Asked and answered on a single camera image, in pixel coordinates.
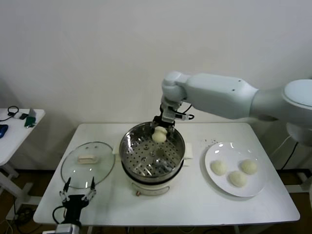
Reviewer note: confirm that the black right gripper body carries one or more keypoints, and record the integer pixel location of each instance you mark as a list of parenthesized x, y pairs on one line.
[(168, 115)]

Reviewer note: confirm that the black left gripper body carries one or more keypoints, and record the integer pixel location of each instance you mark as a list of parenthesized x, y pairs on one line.
[(74, 202)]

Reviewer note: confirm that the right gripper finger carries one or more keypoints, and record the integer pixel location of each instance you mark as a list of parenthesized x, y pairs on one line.
[(170, 131), (154, 124)]

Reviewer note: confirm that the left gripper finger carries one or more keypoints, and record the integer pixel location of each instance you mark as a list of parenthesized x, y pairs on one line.
[(92, 193), (64, 195)]

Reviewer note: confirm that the white steamed baozi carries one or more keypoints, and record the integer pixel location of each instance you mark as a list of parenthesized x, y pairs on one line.
[(218, 167), (237, 178), (159, 136), (249, 166)]

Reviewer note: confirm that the round glass pot lid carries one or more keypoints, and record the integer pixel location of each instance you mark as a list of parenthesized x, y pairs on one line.
[(73, 175)]

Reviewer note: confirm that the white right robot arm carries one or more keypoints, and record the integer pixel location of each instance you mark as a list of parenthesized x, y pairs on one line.
[(219, 95)]

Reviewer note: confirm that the stainless steel steamer basket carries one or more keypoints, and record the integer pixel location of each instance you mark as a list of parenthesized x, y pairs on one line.
[(136, 143)]

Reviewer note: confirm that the large white plate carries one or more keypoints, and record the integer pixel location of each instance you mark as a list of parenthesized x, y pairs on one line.
[(219, 185)]

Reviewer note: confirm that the white side table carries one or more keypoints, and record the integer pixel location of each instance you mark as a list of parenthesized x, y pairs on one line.
[(14, 139)]

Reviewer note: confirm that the green object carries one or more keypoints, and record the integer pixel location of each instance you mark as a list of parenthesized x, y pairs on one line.
[(30, 120)]

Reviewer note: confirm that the grey card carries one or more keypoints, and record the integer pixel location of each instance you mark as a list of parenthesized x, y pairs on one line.
[(32, 112)]

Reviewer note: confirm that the small black device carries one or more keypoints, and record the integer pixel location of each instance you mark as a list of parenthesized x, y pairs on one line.
[(23, 116)]

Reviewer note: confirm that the blue object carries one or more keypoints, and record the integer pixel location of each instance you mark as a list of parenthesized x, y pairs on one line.
[(3, 131)]

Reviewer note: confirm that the white stand foot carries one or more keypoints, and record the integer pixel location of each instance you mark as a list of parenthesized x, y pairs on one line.
[(302, 180)]

